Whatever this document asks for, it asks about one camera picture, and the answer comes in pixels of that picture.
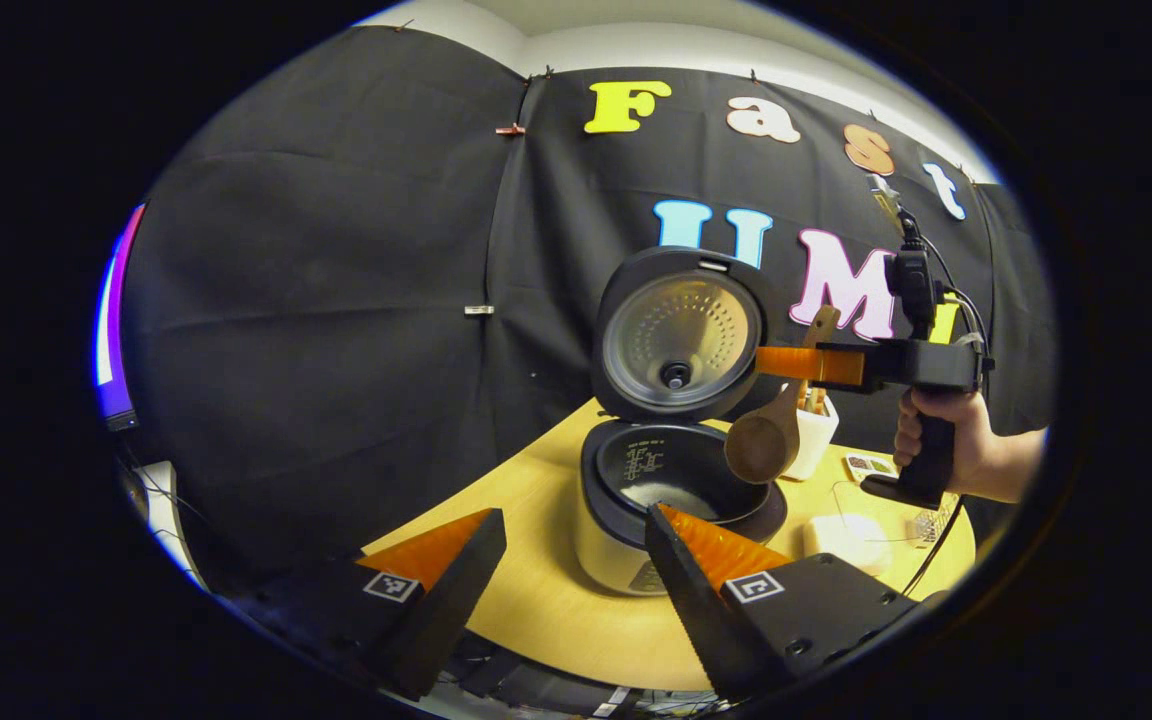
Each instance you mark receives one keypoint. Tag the white toaster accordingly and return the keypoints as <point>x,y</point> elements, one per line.
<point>816,445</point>

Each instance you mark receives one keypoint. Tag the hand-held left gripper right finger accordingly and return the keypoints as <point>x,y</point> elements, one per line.
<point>696,610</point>

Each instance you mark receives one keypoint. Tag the clear container of white rice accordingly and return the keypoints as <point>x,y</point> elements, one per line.
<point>846,545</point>

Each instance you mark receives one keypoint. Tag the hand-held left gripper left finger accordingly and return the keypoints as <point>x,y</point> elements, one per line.
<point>451,610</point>

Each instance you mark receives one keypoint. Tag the black rice cooker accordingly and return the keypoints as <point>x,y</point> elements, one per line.
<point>676,340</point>

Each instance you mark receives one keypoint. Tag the lit computer monitor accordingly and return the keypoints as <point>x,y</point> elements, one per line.
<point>116,330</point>

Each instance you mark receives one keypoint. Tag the toast bread slice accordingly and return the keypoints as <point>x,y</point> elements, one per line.
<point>816,400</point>

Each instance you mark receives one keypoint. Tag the white divided bean dish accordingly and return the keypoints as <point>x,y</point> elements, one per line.
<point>868,466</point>

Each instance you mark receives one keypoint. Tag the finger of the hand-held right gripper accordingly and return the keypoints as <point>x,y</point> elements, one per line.
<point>796,363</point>

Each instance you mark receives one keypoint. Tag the wooden spoon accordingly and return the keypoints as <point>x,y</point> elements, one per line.
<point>761,450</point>

